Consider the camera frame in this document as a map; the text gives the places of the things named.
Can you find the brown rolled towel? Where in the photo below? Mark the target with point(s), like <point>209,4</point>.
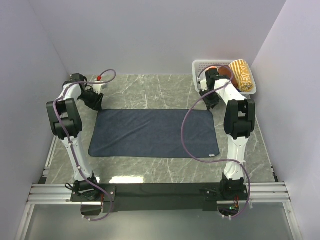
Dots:
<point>224,71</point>

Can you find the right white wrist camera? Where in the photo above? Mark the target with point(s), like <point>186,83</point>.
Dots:
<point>202,84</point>

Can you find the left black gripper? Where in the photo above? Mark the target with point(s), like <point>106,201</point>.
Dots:
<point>97,104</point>

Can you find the white plastic basket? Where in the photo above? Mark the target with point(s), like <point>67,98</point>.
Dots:
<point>199,65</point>

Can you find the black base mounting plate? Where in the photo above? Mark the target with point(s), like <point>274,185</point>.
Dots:
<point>170,196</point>

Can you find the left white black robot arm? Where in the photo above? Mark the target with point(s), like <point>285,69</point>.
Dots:
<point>66,124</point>

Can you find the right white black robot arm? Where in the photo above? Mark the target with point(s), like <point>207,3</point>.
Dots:
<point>239,123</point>

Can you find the yellow striped rolled towel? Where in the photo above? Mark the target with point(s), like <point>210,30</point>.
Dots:
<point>243,76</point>

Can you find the dark blue towel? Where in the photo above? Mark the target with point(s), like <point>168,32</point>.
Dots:
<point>154,133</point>

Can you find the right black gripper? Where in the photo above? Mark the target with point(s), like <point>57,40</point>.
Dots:
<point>212,103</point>

